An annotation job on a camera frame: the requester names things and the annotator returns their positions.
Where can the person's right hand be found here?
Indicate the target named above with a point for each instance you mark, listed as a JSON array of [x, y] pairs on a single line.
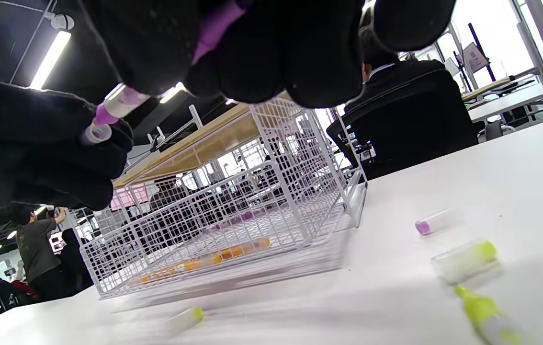
[[300, 43]]

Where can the person's left hand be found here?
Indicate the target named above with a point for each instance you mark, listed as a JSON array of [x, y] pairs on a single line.
[[37, 143]]

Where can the purple double-ended highlighter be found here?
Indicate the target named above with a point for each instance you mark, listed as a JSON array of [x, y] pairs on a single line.
[[214, 28], [238, 218]]

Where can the yellow highlighter cap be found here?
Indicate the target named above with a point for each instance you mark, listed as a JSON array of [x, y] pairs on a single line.
[[187, 317], [465, 261]]

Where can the yellow double-ended highlighter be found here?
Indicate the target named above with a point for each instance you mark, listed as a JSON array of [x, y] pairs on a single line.
[[482, 311]]

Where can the pink-lit monitor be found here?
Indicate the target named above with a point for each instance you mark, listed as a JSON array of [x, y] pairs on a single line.
[[128, 196]]

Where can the black mesh office chair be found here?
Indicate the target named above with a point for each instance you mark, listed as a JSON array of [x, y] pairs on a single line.
[[396, 139]]

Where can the red object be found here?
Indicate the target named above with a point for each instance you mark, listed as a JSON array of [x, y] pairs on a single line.
[[22, 290]]

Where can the pink paper sign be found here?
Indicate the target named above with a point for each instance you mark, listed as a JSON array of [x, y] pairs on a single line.
[[475, 56]]

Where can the white ceiling camera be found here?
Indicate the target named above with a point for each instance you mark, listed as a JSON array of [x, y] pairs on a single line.
[[61, 21]]

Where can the white metal frame pole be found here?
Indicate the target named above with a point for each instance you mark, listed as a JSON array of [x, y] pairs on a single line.
[[180, 127]]

